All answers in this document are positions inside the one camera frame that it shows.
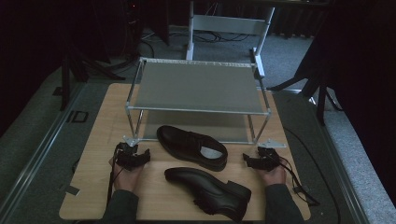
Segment white metal stand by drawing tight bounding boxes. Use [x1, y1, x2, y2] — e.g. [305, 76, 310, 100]
[185, 1, 276, 78]

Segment person's left hand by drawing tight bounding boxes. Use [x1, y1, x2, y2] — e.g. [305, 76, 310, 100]
[107, 156, 146, 194]

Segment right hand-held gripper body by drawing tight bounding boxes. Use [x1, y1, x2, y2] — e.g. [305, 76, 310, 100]
[252, 154, 281, 172]

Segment long black floor cable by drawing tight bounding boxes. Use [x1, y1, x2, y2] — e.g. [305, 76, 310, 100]
[282, 126, 342, 218]

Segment black floor cables bundle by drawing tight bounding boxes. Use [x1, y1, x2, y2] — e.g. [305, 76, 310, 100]
[139, 28, 252, 44]

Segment person's right hand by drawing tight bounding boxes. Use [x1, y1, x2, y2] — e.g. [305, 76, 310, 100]
[256, 158, 289, 188]

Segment hand-held gripper black cable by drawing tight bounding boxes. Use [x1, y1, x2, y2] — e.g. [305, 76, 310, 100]
[106, 146, 123, 207]
[271, 150, 321, 207]

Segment metal shoe rack grey shelves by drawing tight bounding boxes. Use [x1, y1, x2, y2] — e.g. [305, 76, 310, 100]
[122, 56, 288, 149]

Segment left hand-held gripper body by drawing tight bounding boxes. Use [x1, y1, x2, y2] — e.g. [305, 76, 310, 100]
[115, 150, 145, 172]

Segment black leather dress shoe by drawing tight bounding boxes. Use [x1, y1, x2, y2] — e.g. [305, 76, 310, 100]
[156, 124, 229, 173]
[163, 166, 252, 224]

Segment left hand-held gripper black cable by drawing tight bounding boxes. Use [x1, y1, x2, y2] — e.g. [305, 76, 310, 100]
[106, 146, 123, 207]

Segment right hand-held gripper black cable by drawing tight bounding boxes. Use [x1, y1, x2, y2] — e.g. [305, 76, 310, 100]
[271, 150, 321, 207]

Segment black tripod stand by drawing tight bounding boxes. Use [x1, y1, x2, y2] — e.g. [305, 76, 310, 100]
[59, 46, 126, 112]
[266, 62, 344, 127]

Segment grey tape piece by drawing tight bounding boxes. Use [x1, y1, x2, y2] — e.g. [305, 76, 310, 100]
[58, 184, 81, 197]

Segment aluminium floor rail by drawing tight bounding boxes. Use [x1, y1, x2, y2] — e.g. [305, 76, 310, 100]
[306, 92, 370, 224]
[0, 82, 87, 218]

